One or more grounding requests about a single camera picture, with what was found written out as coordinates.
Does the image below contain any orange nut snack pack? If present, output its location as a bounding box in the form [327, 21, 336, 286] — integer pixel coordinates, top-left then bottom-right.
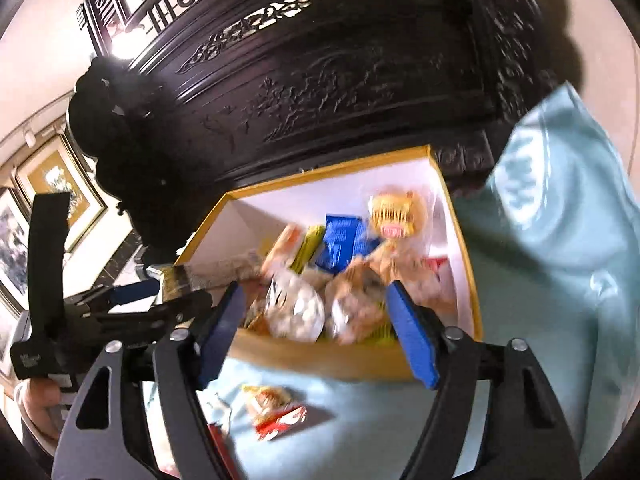
[324, 257, 387, 344]

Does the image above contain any blue snack bag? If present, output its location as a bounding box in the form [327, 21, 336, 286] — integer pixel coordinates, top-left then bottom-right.
[314, 214, 382, 274]

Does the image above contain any white orange cake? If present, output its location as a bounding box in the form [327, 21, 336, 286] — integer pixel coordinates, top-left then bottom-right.
[264, 269, 326, 344]

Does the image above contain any red snack pack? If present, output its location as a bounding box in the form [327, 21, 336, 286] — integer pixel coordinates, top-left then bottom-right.
[420, 256, 451, 281]

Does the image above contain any clear bun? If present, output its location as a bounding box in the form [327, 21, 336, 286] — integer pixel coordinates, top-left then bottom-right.
[368, 190, 430, 240]

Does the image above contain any person's left hand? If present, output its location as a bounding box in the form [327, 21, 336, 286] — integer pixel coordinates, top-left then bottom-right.
[18, 378, 62, 441]

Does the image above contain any long brown snack bar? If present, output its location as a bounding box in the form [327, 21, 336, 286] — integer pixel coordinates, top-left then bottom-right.
[162, 252, 264, 298]

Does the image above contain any yellow cardboard box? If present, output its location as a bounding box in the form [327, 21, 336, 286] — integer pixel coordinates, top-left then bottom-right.
[178, 146, 483, 380]

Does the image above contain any long red snack bar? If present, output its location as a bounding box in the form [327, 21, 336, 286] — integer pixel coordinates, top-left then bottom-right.
[208, 424, 241, 480]

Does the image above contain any gold framed picture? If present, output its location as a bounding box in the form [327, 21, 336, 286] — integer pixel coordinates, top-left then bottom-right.
[15, 133, 106, 252]

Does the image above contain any orange puffed snack pack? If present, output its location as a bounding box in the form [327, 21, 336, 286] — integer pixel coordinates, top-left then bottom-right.
[241, 385, 307, 441]

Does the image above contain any yellow green snack pack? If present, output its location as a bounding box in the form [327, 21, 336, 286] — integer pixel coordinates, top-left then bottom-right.
[290, 224, 326, 274]

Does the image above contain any light blue patterned cloth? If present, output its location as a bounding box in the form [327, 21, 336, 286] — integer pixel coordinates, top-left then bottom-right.
[198, 84, 639, 479]

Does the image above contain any dark carved wooden cabinet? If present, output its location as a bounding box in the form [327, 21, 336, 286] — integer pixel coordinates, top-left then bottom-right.
[67, 0, 556, 262]

